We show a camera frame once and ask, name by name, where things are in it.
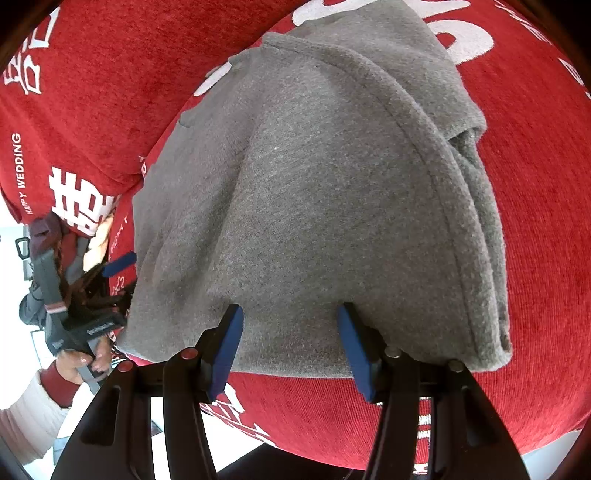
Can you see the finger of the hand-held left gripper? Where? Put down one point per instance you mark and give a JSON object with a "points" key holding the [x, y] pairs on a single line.
{"points": [[115, 302], [120, 264]]}

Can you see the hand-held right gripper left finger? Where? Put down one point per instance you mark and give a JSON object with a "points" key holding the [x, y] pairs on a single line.
{"points": [[226, 355]]}

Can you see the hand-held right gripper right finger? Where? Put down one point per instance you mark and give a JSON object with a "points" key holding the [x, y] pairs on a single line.
{"points": [[355, 355]]}

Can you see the grey sweater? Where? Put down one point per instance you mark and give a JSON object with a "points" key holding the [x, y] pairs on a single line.
{"points": [[300, 184]]}

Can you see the person's left forearm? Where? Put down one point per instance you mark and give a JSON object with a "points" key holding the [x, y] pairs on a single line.
{"points": [[27, 415]]}

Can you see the person's left hand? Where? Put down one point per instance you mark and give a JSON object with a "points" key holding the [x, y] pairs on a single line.
{"points": [[78, 365]]}

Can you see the cream cloth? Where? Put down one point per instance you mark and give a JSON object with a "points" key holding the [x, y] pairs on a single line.
{"points": [[102, 230]]}

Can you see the maroon and grey bag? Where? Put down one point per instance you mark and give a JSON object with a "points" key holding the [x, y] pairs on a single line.
{"points": [[44, 230]]}

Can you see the red printed sofa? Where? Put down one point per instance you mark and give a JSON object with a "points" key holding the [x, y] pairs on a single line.
{"points": [[531, 230]]}

